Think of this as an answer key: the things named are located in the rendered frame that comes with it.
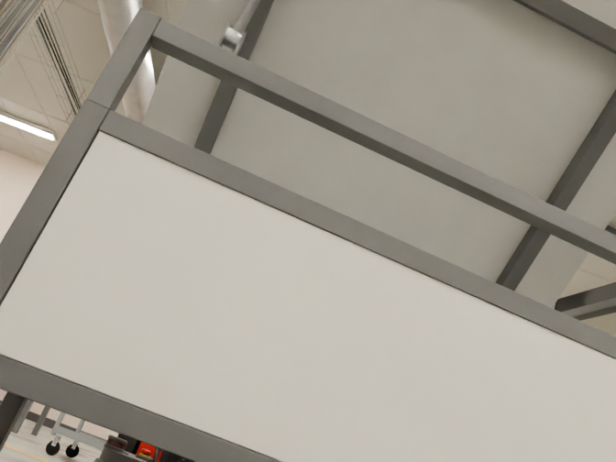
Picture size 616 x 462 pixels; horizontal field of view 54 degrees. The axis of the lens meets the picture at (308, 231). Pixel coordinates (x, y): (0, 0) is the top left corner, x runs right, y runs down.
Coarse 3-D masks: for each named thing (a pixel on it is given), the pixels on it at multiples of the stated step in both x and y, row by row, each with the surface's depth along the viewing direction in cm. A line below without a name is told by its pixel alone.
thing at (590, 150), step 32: (544, 0) 134; (256, 32) 136; (576, 32) 138; (608, 32) 136; (224, 96) 141; (608, 128) 143; (576, 160) 147; (576, 192) 148; (512, 256) 158; (512, 288) 157
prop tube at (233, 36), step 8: (248, 0) 113; (256, 0) 113; (248, 8) 111; (240, 16) 110; (248, 16) 111; (240, 24) 109; (232, 32) 106; (240, 32) 108; (224, 40) 107; (232, 40) 106; (232, 48) 108
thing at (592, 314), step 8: (592, 304) 156; (600, 304) 153; (608, 304) 150; (568, 312) 164; (576, 312) 161; (584, 312) 158; (592, 312) 155; (600, 312) 153; (608, 312) 152; (584, 320) 168; (592, 320) 166; (600, 320) 164; (608, 320) 162; (600, 328) 169; (608, 328) 167
